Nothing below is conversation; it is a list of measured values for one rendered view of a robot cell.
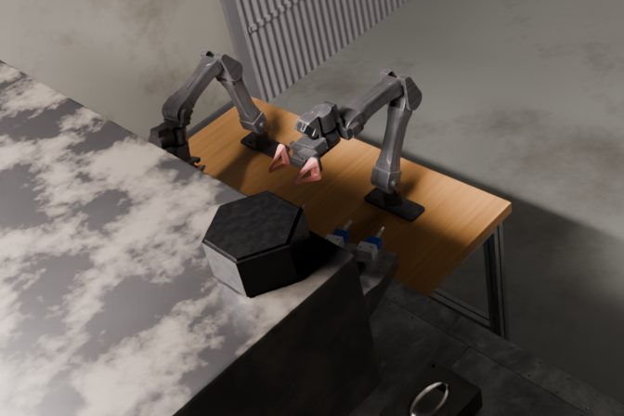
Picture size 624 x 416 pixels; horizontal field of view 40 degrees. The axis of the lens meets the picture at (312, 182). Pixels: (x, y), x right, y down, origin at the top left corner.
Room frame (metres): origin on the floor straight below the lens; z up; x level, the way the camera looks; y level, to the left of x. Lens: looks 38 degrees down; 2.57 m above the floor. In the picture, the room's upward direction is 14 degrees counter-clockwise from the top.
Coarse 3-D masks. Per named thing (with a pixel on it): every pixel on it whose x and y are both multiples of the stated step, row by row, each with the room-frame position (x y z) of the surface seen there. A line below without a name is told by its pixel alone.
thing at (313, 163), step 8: (304, 152) 1.81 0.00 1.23; (312, 152) 1.80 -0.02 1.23; (312, 160) 1.77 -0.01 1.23; (304, 168) 1.76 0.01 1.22; (312, 168) 1.77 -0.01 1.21; (320, 168) 1.77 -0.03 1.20; (296, 176) 1.75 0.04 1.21; (312, 176) 1.77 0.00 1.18; (320, 176) 1.77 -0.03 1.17; (296, 184) 1.74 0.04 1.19
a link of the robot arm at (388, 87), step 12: (384, 72) 2.10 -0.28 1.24; (384, 84) 2.04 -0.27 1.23; (396, 84) 2.04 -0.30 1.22; (408, 84) 2.04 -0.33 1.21; (372, 96) 2.00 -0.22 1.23; (384, 96) 2.01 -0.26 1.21; (396, 96) 2.04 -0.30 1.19; (408, 96) 2.04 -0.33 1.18; (420, 96) 2.07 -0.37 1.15; (348, 108) 1.97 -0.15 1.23; (360, 108) 1.96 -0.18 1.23; (372, 108) 1.98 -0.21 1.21; (408, 108) 2.04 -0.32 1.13; (348, 120) 1.91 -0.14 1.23; (360, 120) 1.93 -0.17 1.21
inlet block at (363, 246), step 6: (378, 234) 1.84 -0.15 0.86; (366, 240) 1.82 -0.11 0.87; (372, 240) 1.81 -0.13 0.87; (378, 240) 1.80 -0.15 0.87; (360, 246) 1.79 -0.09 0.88; (366, 246) 1.78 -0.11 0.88; (372, 246) 1.77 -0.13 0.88; (378, 246) 1.79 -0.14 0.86; (360, 252) 1.77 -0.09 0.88; (366, 252) 1.76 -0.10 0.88; (372, 252) 1.76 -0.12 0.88; (372, 258) 1.75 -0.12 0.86
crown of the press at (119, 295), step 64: (0, 64) 1.15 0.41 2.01; (0, 128) 0.97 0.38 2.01; (64, 128) 0.94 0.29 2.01; (0, 192) 0.83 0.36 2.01; (64, 192) 0.80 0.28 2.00; (128, 192) 0.77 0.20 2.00; (192, 192) 0.74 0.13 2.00; (0, 256) 0.71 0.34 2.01; (64, 256) 0.69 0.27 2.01; (128, 256) 0.66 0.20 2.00; (192, 256) 0.64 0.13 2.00; (256, 256) 0.57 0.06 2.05; (320, 256) 0.60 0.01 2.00; (0, 320) 0.61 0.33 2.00; (64, 320) 0.59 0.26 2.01; (128, 320) 0.57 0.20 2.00; (192, 320) 0.55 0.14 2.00; (256, 320) 0.53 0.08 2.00; (320, 320) 0.55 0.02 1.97; (0, 384) 0.53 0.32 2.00; (64, 384) 0.51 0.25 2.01; (128, 384) 0.50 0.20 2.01; (192, 384) 0.48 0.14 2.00; (256, 384) 0.50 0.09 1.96; (320, 384) 0.54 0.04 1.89
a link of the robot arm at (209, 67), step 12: (204, 60) 2.39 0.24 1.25; (216, 60) 2.38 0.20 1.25; (228, 60) 2.40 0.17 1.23; (192, 72) 2.36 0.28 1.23; (204, 72) 2.35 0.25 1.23; (216, 72) 2.37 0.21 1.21; (228, 72) 2.38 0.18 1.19; (240, 72) 2.42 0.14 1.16; (192, 84) 2.31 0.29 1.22; (204, 84) 2.33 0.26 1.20; (180, 96) 2.28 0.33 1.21; (192, 96) 2.28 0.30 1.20; (168, 108) 2.25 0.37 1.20; (180, 108) 2.23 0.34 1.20; (192, 108) 2.27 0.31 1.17
